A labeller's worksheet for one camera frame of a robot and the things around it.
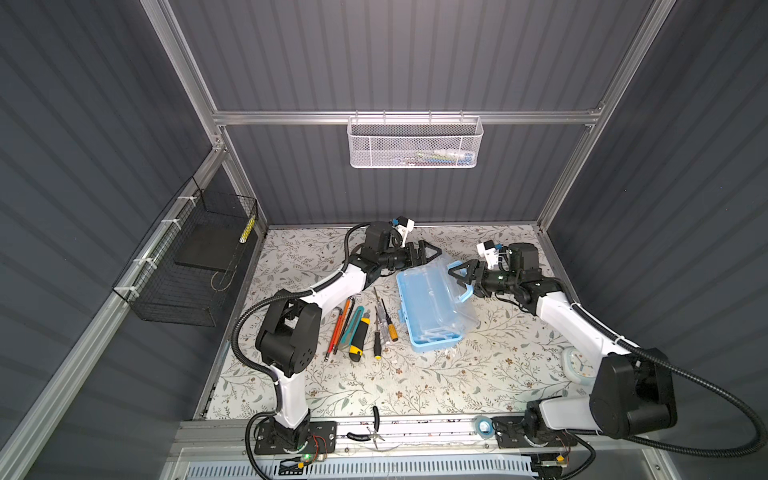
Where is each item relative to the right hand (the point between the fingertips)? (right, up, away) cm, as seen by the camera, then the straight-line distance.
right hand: (457, 279), depth 81 cm
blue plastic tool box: (-7, -4, -2) cm, 9 cm away
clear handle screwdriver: (-21, -14, +13) cm, 29 cm away
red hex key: (-36, -18, +10) cm, 41 cm away
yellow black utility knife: (-28, -21, +6) cm, 36 cm away
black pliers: (-23, -39, -7) cm, 46 cm away
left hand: (-6, +7, +3) cm, 9 cm away
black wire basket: (-69, +2, -9) cm, 70 cm away
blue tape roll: (+6, -37, -6) cm, 38 cm away
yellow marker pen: (-58, +13, 0) cm, 59 cm away
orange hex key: (-34, -15, +13) cm, 39 cm away
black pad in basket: (-66, +9, -3) cm, 67 cm away
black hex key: (-33, -16, +13) cm, 38 cm away
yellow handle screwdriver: (-17, -18, +10) cm, 27 cm away
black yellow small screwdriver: (-22, -20, +8) cm, 31 cm away
